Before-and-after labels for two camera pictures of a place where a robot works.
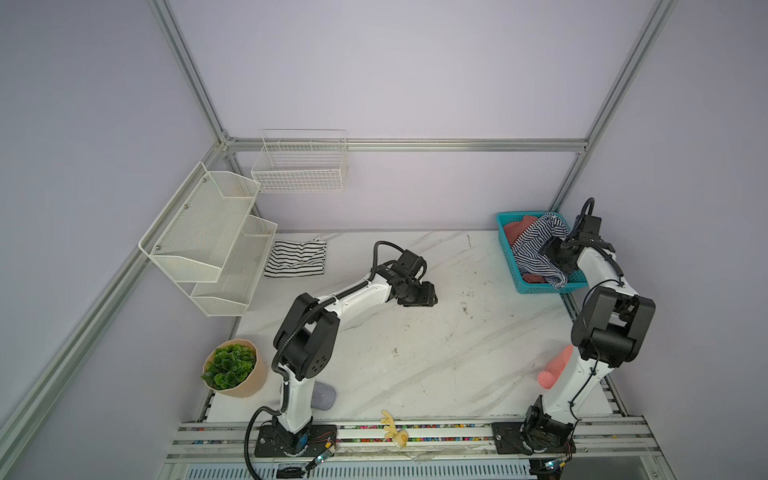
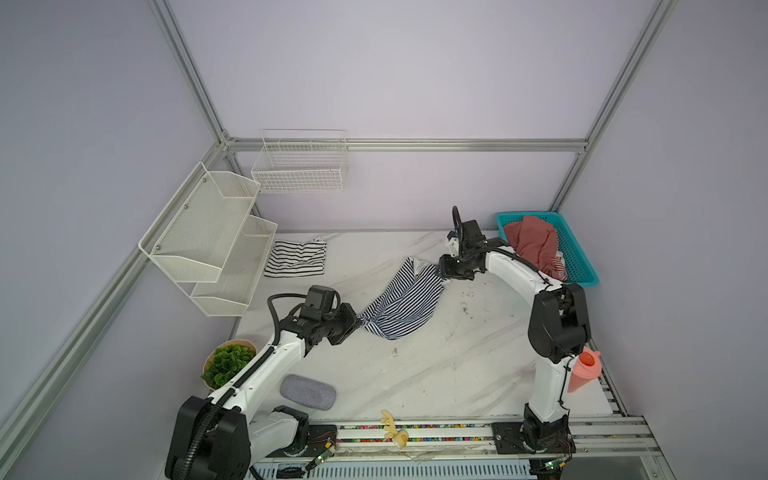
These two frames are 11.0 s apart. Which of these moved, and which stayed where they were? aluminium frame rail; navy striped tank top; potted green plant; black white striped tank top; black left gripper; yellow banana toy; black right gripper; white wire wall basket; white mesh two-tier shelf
Moved: black right gripper; navy striped tank top; black left gripper
Stayed: aluminium frame rail; white wire wall basket; white mesh two-tier shelf; black white striped tank top; yellow banana toy; potted green plant
